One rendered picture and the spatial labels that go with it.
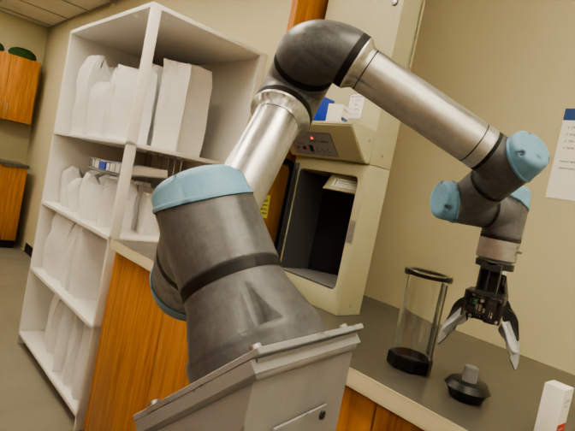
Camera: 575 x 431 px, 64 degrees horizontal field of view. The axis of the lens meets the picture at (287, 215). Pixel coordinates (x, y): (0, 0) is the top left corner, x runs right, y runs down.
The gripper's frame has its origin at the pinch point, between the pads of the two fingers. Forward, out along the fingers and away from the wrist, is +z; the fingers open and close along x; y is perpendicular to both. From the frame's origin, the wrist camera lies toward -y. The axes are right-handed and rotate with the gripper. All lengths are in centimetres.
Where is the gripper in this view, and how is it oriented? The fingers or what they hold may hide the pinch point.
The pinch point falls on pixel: (475, 356)
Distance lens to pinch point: 106.1
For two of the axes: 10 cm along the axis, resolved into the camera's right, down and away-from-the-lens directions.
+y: -5.2, -0.6, -8.5
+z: -1.9, 9.8, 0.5
